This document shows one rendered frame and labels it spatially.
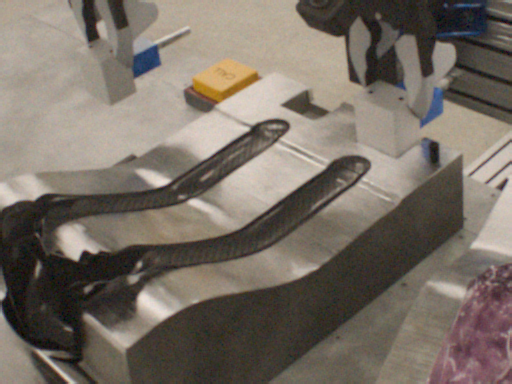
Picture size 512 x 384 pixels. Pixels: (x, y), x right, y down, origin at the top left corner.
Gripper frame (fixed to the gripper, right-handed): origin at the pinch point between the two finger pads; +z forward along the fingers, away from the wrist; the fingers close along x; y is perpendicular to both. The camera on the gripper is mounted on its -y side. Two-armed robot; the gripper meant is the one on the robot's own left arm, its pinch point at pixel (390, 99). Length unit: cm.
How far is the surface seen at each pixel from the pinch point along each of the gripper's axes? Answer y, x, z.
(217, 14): 119, 193, 94
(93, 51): -13.6, 29.5, -2.0
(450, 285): -13.1, -17.7, 3.6
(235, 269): -22.7, -3.5, 3.3
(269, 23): 124, 171, 94
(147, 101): -2.4, 40.1, 13.8
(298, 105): 0.1, 13.4, 5.7
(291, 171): -9.4, 4.2, 4.7
